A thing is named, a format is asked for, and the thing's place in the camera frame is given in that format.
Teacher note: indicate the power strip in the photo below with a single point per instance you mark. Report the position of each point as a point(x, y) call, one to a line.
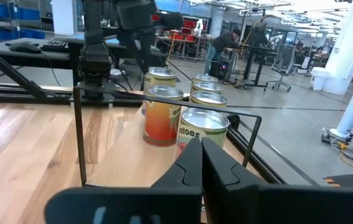
point(325, 138)

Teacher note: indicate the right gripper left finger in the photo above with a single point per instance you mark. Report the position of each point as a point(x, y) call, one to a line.
point(170, 205)

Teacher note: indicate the black standing desk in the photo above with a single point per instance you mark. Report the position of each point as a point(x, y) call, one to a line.
point(257, 62)

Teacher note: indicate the white column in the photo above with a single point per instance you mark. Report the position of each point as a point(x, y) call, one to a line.
point(347, 46)

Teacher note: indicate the person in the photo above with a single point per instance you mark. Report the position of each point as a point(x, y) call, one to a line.
point(223, 42)

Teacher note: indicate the black computer tower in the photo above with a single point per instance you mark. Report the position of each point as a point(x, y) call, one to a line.
point(223, 70)

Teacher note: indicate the blue tomatoes label tin can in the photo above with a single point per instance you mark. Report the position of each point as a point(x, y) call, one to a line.
point(204, 124)

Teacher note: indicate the red storage bins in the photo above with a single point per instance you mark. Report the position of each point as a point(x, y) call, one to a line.
point(189, 24)

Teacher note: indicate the black computer mouse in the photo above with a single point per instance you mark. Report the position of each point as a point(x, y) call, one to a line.
point(25, 47)

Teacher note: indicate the white trash bin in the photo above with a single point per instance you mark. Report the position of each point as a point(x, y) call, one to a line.
point(319, 79)

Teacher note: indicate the white pillar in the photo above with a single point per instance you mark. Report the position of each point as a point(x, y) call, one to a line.
point(64, 18)

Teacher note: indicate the black aluminium table frame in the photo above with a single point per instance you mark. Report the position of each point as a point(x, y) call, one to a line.
point(8, 90)

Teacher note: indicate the tin can silver lid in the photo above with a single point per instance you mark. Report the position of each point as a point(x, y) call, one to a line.
point(208, 99)
point(206, 87)
point(204, 77)

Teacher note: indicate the grey office chair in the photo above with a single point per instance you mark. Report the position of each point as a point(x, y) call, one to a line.
point(283, 57)

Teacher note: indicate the black keyboard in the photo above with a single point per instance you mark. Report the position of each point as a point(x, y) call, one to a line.
point(54, 45)

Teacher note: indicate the orange label tin can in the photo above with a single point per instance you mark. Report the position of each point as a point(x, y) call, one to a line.
point(160, 121)
point(160, 77)

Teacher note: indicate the black monitor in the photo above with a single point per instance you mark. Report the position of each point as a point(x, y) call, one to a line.
point(259, 34)

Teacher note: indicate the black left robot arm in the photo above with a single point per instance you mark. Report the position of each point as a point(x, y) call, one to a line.
point(95, 62)

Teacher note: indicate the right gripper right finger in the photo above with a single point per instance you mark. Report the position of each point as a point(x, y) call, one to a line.
point(241, 205)

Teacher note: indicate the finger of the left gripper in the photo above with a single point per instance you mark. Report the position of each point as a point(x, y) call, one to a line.
point(149, 49)
point(135, 53)

